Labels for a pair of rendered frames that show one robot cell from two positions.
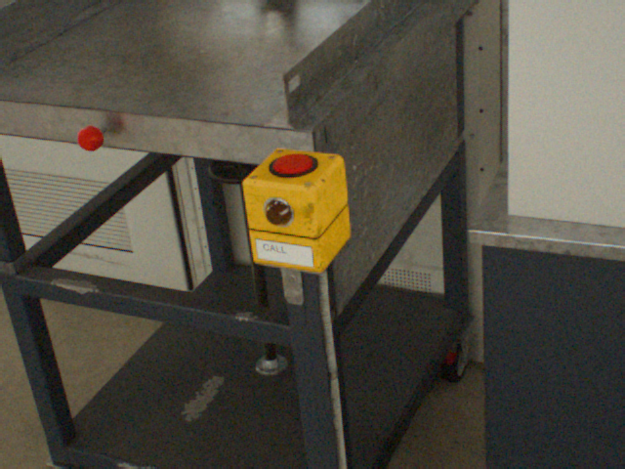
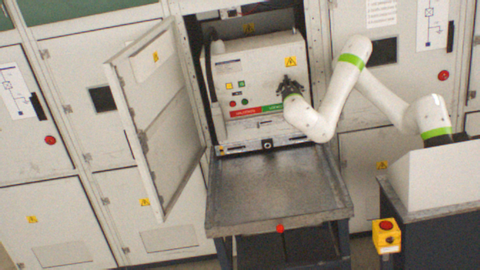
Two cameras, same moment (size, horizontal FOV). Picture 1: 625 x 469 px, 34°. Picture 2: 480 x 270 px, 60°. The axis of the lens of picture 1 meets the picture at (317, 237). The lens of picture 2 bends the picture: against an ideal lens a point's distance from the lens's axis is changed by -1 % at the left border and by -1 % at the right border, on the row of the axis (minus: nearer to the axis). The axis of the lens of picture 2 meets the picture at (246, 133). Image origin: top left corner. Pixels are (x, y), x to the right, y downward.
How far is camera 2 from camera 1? 1.08 m
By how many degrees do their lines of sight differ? 21
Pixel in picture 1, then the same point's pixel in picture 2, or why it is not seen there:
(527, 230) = (418, 215)
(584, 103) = (428, 180)
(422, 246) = not seen: hidden behind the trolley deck
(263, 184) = (385, 233)
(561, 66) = (423, 173)
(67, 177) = (170, 227)
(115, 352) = not seen: outside the picture
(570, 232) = (428, 212)
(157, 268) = (210, 248)
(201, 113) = (312, 210)
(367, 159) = not seen: hidden behind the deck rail
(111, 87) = (270, 208)
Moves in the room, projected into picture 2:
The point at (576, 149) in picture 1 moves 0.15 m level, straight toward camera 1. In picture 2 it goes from (426, 191) to (450, 213)
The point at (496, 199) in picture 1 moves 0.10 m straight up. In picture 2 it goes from (399, 208) to (400, 189)
